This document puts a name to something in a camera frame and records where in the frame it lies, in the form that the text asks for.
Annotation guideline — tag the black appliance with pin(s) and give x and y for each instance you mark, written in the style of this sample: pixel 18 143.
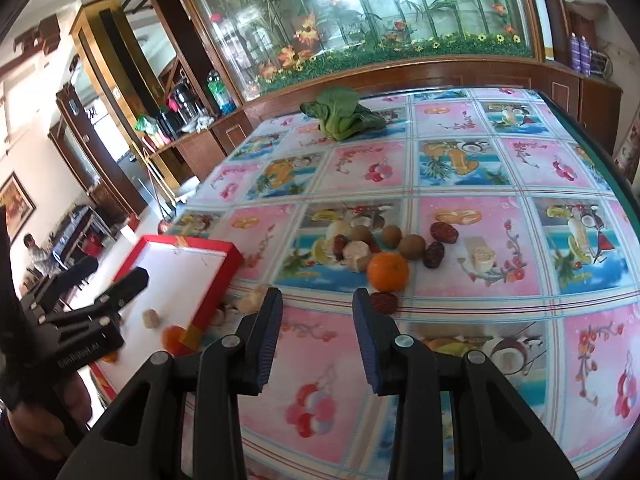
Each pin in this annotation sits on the black appliance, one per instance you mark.
pixel 169 124

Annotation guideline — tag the framed wall picture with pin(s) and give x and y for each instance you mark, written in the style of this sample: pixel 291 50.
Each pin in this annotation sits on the framed wall picture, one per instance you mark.
pixel 15 207

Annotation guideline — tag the long wooden cabinet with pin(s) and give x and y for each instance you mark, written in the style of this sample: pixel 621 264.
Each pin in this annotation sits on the long wooden cabinet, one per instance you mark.
pixel 450 72

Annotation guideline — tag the red date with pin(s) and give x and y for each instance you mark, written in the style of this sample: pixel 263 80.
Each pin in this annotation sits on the red date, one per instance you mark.
pixel 444 232
pixel 434 255
pixel 384 302
pixel 340 247

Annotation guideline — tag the fruit print tablecloth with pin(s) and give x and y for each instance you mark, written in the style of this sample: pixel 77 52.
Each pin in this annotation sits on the fruit print tablecloth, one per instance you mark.
pixel 450 185

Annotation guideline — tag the beige walnut cookie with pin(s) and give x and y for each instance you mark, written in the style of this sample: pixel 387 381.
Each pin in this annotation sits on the beige walnut cookie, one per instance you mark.
pixel 357 256

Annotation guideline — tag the brown round kiwi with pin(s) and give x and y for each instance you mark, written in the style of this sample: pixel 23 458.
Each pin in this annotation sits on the brown round kiwi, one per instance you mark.
pixel 361 234
pixel 412 247
pixel 392 236

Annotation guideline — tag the glass display with artificial flowers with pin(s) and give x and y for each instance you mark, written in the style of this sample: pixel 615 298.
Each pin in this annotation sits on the glass display with artificial flowers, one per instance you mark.
pixel 350 10

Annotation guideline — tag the person's left hand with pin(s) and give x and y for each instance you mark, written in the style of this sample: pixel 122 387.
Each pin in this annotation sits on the person's left hand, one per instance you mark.
pixel 35 435

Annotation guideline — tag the green plastic bottle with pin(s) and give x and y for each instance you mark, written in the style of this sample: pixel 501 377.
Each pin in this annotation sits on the green plastic bottle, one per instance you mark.
pixel 221 92

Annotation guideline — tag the green bag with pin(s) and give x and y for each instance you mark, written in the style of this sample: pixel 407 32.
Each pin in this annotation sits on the green bag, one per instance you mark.
pixel 146 124

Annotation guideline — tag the orange mandarin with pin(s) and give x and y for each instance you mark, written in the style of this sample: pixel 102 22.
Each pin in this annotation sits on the orange mandarin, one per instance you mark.
pixel 387 271
pixel 110 358
pixel 175 338

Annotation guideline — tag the tall wooden door frame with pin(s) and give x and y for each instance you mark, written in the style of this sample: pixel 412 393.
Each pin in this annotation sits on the tall wooden door frame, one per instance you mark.
pixel 110 85

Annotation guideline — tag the red-rimmed white tray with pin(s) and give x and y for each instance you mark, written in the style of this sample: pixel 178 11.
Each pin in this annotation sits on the red-rimmed white tray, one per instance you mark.
pixel 190 270

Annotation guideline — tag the dark metal frame table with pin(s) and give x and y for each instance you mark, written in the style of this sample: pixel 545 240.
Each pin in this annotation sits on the dark metal frame table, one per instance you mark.
pixel 77 232

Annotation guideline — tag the green broccoli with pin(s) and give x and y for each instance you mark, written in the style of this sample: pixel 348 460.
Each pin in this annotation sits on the green broccoli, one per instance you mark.
pixel 345 115

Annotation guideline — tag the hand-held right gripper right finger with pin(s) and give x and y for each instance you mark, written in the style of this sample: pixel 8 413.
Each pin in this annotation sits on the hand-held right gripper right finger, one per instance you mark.
pixel 367 345

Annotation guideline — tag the black kettle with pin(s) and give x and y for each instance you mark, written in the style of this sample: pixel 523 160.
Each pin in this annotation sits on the black kettle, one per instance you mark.
pixel 185 102

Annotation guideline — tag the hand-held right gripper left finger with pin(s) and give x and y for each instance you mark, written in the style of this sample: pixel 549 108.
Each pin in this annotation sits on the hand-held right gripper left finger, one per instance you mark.
pixel 267 340

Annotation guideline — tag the purple bottle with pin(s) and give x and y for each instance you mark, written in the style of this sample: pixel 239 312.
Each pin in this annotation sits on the purple bottle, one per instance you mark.
pixel 575 52
pixel 586 55

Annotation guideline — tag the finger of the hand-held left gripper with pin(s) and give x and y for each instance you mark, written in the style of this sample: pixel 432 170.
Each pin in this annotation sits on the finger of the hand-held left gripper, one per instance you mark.
pixel 122 282
pixel 75 270

